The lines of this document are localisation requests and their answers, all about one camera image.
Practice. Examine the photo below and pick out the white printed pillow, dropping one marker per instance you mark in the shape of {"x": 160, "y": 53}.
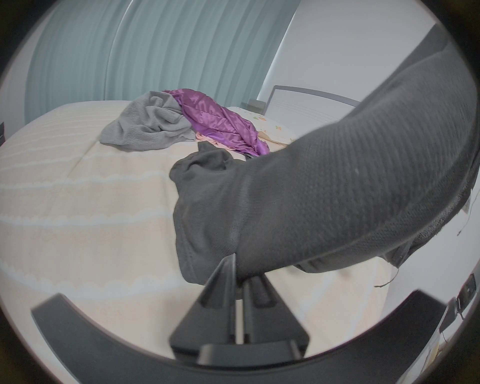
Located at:
{"x": 270, "y": 123}

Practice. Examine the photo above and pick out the blue-green curtain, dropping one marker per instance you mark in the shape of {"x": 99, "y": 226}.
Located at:
{"x": 202, "y": 45}
{"x": 71, "y": 56}

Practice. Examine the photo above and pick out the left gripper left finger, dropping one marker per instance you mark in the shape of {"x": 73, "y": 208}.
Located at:
{"x": 213, "y": 315}

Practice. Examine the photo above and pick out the grey bedside table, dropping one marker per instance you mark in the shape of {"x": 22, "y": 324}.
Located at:
{"x": 257, "y": 105}

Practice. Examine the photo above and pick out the bed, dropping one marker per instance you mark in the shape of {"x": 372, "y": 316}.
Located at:
{"x": 75, "y": 225}

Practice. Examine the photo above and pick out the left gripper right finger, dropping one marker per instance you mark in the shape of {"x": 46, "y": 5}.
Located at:
{"x": 270, "y": 318}

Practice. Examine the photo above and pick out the purple satin garment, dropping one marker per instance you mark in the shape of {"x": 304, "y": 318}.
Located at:
{"x": 217, "y": 116}

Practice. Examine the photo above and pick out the pink garment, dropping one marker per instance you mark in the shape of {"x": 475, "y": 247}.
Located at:
{"x": 205, "y": 137}

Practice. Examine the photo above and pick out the grey knit garment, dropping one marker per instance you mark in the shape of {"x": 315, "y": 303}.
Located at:
{"x": 146, "y": 123}

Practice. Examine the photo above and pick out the black T-shirt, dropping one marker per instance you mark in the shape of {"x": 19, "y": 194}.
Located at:
{"x": 318, "y": 180}

